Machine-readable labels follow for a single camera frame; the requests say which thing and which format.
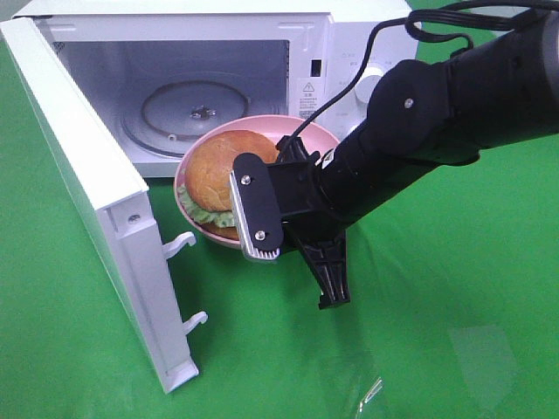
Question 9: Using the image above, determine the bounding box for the clear plastic tape piece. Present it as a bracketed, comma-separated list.
[354, 378, 385, 418]

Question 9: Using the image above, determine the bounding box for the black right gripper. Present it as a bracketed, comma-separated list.
[266, 135, 351, 310]

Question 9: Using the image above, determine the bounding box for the pink round plate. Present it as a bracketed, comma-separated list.
[173, 114, 340, 250]

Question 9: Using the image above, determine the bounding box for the upper white microwave knob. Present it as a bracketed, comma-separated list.
[354, 66, 384, 104]

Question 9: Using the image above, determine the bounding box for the burger with lettuce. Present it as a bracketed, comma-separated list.
[176, 130, 279, 241]

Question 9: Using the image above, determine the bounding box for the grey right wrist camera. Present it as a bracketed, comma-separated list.
[229, 153, 284, 262]

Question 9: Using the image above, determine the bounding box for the white microwave door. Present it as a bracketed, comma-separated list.
[1, 17, 208, 393]

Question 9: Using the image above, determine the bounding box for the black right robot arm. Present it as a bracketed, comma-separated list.
[271, 1, 558, 308]

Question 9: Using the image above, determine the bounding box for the white microwave oven body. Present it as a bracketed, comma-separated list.
[9, 1, 411, 178]

